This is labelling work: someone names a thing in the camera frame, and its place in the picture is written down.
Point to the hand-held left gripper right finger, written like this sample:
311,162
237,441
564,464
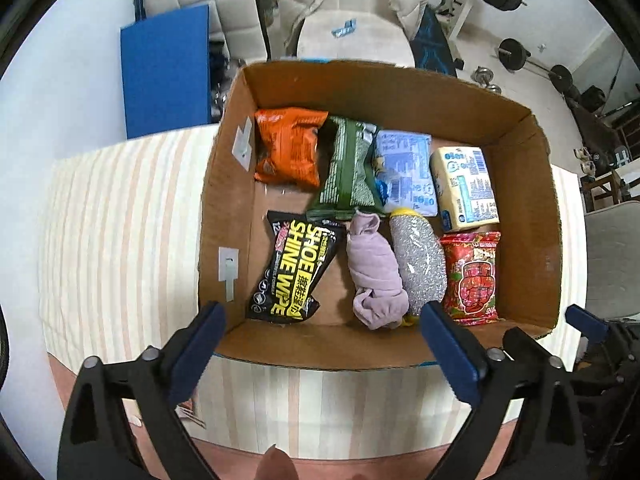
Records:
452,355

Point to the silver mesh scrubber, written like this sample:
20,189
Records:
417,260

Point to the purple cloth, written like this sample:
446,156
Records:
375,270

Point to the white tufted padded chair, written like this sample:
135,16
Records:
235,10

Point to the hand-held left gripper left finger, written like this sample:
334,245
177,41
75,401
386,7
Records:
200,345

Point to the beige upholstered chair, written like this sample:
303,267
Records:
360,47

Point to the red snack packet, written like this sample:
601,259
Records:
470,280

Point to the white weight rack frame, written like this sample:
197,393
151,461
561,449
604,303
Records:
465,10

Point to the chrome chair base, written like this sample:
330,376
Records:
220,75

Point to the green snack packet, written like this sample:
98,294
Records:
347,170

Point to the small blue packet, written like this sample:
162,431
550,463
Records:
344,28

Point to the striped cat print tablecloth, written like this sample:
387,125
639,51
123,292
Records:
125,240

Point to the orange snack packet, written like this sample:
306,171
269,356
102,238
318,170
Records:
290,147

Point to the yellow and white tissue pack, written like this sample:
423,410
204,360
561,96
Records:
465,187

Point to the blue tissue packet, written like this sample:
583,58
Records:
405,170

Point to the black and blue bench pad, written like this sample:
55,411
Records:
432,45

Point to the grey shell chair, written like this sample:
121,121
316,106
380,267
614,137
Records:
612,260

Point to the blue flat board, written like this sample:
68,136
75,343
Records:
165,70

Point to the short barbell with black plates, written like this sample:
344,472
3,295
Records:
512,52

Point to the black and yellow wipes packet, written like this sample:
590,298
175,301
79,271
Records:
295,265

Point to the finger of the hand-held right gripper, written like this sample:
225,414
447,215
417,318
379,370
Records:
522,342
585,322

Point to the cardboard box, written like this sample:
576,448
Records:
240,170

